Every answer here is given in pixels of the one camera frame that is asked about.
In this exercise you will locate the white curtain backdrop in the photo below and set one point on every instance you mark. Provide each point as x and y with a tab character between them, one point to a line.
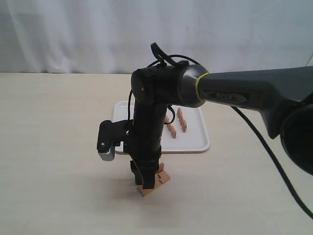
114	36

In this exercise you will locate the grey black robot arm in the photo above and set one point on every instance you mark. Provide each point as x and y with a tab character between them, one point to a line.
283	97

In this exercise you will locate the wooden notched stick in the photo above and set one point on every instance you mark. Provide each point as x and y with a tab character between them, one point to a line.
160	168
182	120
160	179
170	127

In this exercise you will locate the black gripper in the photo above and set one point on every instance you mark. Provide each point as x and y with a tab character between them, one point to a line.
143	142

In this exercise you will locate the white rectangular tray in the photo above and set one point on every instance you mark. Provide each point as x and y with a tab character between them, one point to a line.
194	140

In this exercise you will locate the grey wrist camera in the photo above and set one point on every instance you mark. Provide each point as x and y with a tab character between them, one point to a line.
110	135

